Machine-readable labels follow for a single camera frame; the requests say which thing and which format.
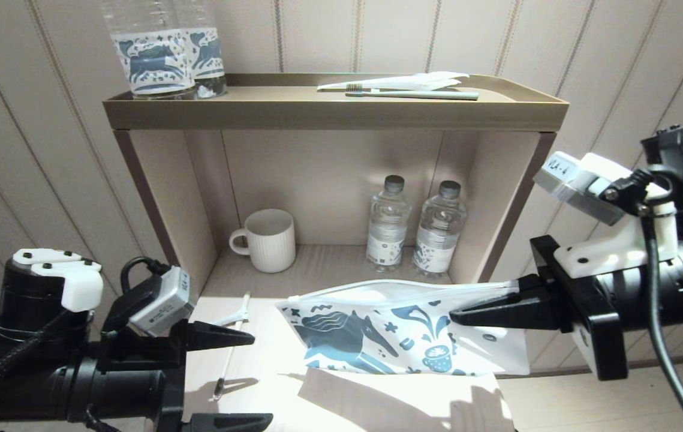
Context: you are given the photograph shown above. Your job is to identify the white toothbrush black bristles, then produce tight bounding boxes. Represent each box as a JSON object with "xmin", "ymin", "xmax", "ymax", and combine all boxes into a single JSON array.
[{"xmin": 212, "ymin": 291, "xmax": 252, "ymax": 401}]

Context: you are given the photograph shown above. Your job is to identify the blue patterned zip pouch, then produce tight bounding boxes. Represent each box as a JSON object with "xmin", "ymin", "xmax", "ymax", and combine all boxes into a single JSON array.
[{"xmin": 275, "ymin": 278, "xmax": 531, "ymax": 377}]

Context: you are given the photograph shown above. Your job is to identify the small clear water bottle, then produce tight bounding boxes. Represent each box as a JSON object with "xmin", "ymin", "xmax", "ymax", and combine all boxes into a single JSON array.
[
  {"xmin": 367, "ymin": 175, "xmax": 411, "ymax": 272},
  {"xmin": 411, "ymin": 180, "xmax": 468, "ymax": 280}
]

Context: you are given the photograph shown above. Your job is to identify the white ribbed mug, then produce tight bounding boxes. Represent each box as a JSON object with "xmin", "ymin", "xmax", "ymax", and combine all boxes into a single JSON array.
[{"xmin": 228, "ymin": 208, "xmax": 297, "ymax": 274}]

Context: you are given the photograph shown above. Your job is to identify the pale toothbrush brown bristles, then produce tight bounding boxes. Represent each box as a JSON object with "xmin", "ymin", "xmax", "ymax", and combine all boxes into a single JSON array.
[{"xmin": 345, "ymin": 84, "xmax": 481, "ymax": 101}]

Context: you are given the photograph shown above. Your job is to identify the white paper wrapper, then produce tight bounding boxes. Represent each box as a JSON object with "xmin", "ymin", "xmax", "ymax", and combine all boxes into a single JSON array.
[{"xmin": 317, "ymin": 71, "xmax": 471, "ymax": 92}]

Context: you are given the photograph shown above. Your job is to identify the beige wooden shelf unit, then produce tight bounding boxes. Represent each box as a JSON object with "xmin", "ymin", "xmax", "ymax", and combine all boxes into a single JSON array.
[{"xmin": 103, "ymin": 72, "xmax": 570, "ymax": 301}]

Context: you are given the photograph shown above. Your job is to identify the large bottle blue print label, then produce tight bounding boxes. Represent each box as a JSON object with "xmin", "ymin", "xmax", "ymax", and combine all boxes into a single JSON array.
[
  {"xmin": 173, "ymin": 0, "xmax": 228, "ymax": 98},
  {"xmin": 98, "ymin": 0, "xmax": 198, "ymax": 100}
]

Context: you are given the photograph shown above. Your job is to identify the black left camera bracket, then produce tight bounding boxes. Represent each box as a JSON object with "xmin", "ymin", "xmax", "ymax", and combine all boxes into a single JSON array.
[{"xmin": 98, "ymin": 282, "xmax": 189, "ymax": 373}]

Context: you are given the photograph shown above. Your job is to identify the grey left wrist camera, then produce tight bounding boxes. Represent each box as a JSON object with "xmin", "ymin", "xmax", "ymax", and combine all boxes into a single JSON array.
[{"xmin": 128, "ymin": 266, "xmax": 197, "ymax": 337}]

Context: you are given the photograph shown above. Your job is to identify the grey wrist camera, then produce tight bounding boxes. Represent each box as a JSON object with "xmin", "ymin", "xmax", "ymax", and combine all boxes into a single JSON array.
[
  {"xmin": 128, "ymin": 266, "xmax": 197, "ymax": 337},
  {"xmin": 533, "ymin": 151, "xmax": 624, "ymax": 226}
]

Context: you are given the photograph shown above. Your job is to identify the black right camera cable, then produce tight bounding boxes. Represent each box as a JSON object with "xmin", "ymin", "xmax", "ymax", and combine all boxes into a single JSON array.
[{"xmin": 602, "ymin": 165, "xmax": 683, "ymax": 432}]

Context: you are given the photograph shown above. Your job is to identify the black camera cable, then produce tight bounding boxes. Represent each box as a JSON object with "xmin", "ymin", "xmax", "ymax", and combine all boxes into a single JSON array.
[
  {"xmin": 121, "ymin": 256, "xmax": 169, "ymax": 295},
  {"xmin": 602, "ymin": 165, "xmax": 683, "ymax": 432}
]

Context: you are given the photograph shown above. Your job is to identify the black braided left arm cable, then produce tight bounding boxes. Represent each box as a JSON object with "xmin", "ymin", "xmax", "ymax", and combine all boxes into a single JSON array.
[
  {"xmin": 0, "ymin": 309, "xmax": 75, "ymax": 409},
  {"xmin": 82, "ymin": 405, "xmax": 109, "ymax": 432}
]

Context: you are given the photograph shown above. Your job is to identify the white right camera bracket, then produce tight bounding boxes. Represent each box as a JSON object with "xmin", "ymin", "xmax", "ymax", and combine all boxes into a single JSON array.
[{"xmin": 554, "ymin": 153, "xmax": 678, "ymax": 280}]

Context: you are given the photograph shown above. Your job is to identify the black left camera cable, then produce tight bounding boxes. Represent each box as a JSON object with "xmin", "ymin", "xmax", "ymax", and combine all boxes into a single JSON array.
[{"xmin": 121, "ymin": 256, "xmax": 169, "ymax": 295}]

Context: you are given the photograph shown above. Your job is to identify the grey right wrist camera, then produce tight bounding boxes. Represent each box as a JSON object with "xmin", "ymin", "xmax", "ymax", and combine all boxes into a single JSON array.
[{"xmin": 533, "ymin": 151, "xmax": 624, "ymax": 226}]

